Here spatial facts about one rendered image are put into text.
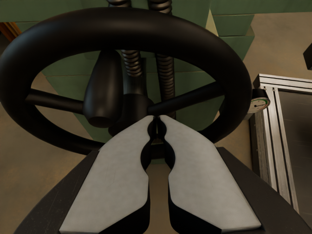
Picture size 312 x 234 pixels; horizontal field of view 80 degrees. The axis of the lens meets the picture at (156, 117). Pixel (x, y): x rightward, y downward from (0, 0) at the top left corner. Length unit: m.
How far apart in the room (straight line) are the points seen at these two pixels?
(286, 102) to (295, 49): 0.79
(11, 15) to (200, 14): 0.30
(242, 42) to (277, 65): 1.29
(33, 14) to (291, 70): 1.60
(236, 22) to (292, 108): 0.85
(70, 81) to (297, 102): 1.08
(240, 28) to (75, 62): 0.32
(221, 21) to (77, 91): 0.36
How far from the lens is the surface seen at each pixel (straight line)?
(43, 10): 0.38
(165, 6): 0.22
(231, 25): 0.39
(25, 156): 1.33
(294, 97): 1.24
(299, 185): 1.01
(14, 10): 0.41
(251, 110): 0.51
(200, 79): 0.46
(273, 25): 2.09
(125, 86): 0.26
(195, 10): 0.24
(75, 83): 0.49
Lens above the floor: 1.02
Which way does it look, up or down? 60 degrees down
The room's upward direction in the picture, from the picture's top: 2 degrees counter-clockwise
